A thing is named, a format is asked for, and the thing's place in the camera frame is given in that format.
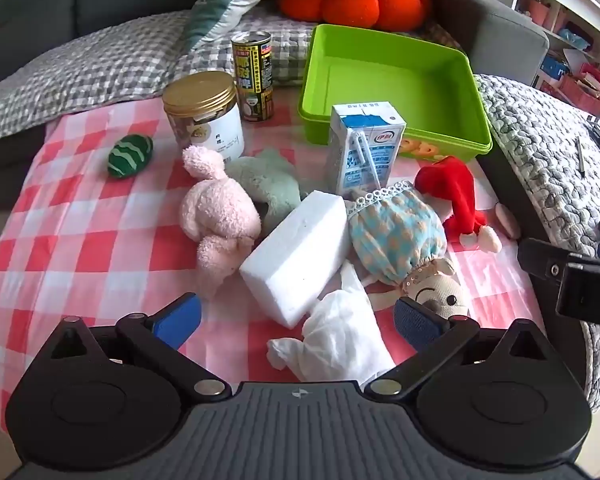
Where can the jar with gold lid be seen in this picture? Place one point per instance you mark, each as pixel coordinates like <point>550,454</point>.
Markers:
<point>205,120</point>

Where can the pink storage box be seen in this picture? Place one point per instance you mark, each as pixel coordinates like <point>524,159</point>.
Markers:
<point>582,92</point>

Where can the grey knitted blanket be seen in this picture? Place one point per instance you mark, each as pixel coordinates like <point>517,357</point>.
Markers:
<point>540,150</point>

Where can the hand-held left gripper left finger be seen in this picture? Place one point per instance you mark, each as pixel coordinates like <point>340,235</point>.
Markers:
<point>180,317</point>

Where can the doll with blue dotted dress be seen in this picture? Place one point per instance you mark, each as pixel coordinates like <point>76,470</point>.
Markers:
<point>395,230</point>

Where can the blue shelf item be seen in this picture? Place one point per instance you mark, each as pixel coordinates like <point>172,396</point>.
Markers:
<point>577,36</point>

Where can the green striped ball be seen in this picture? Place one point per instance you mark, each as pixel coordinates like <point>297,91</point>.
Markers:
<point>130,156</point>

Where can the green patterned pillow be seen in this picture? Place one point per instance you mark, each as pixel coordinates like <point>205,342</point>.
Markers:
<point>220,0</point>

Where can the white cloth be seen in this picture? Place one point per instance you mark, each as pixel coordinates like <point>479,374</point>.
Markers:
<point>340,330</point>

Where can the pink checked tablecloth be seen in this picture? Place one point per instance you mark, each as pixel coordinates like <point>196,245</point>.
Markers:
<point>80,240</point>

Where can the blue white milk carton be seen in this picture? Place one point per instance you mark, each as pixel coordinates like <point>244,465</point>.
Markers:
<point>365,155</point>

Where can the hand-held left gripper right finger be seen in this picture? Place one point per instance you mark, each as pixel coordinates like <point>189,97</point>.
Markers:
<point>415,322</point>

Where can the white foam block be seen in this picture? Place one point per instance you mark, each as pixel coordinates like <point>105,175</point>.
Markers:
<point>295,255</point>

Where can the grey checked blanket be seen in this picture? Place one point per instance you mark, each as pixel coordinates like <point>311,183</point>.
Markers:
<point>80,70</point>

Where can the green plastic bin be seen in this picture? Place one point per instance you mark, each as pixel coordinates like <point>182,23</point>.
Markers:
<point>380,75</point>

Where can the yellow black drink can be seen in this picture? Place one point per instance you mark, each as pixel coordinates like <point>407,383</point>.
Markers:
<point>252,75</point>

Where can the silver pen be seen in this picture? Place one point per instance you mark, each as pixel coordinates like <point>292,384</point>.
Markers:
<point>580,157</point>

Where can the pink gift bag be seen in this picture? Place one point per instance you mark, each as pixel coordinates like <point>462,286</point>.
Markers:
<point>537,9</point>

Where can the pale green plush toy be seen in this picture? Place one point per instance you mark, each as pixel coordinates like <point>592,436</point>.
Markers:
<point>270,180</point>

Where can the red santa plush toy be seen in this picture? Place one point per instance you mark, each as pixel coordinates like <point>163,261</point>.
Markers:
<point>455,185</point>

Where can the pink plush toy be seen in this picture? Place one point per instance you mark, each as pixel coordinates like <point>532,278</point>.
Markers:
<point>220,210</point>

